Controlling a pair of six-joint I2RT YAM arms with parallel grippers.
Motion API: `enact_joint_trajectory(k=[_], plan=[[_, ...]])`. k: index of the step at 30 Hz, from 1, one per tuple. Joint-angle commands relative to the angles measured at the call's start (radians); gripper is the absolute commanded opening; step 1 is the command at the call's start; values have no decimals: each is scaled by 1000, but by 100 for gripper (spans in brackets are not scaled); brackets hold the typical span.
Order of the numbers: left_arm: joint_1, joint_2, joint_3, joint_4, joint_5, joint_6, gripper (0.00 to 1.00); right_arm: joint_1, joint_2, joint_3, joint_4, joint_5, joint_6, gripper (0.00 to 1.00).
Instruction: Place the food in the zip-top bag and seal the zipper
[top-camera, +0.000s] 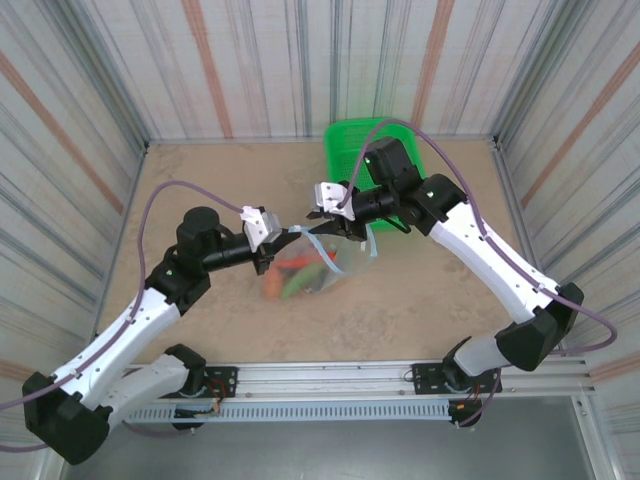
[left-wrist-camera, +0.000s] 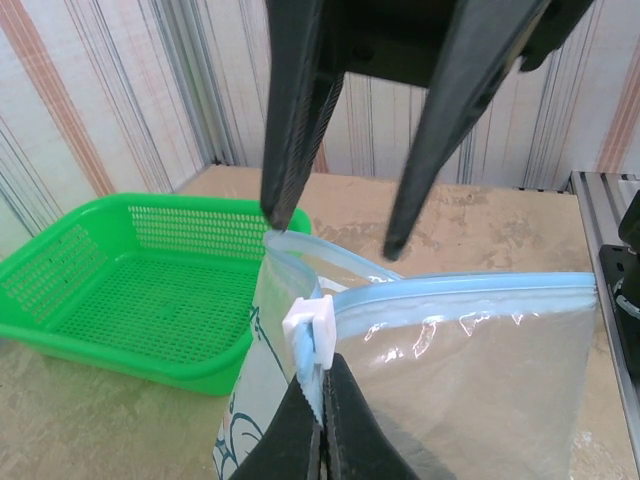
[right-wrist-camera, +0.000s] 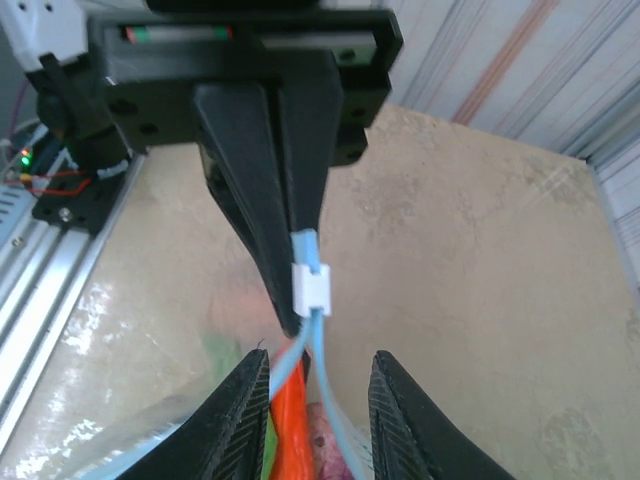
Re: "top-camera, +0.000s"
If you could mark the green plastic basket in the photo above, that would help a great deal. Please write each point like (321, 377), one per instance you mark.
(345, 145)

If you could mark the aluminium mounting rail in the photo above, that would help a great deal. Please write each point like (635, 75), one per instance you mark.
(325, 375)

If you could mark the green cucumber toy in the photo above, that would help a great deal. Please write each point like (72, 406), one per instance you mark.
(300, 282)

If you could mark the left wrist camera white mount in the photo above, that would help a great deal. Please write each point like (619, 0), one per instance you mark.
(262, 227)

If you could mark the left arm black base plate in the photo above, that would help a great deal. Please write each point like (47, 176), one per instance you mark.
(222, 382)

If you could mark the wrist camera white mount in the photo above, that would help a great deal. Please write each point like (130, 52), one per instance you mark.
(330, 199)
(262, 227)

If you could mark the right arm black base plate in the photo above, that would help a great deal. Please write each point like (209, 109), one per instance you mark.
(425, 375)

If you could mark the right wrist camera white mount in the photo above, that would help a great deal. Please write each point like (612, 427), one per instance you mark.
(330, 199)

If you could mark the clear zip-top bag elephant print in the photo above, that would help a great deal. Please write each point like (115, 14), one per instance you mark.
(350, 260)

